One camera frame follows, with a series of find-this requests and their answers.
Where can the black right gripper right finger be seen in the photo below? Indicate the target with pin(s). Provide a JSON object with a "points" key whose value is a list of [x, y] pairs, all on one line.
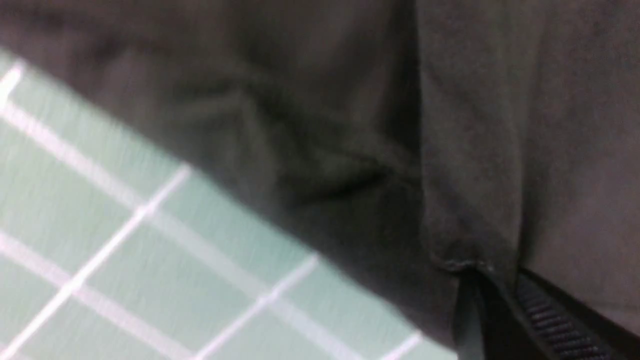
{"points": [[571, 329]]}

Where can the green grid table mat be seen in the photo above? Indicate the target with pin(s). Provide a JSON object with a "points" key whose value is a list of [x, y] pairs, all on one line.
{"points": [[113, 250]]}

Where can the dark gray long-sleeve top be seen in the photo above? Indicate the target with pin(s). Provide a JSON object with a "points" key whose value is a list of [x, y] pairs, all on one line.
{"points": [[405, 140]]}

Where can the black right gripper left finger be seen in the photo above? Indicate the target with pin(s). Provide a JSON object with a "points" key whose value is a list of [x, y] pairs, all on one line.
{"points": [[489, 325]]}

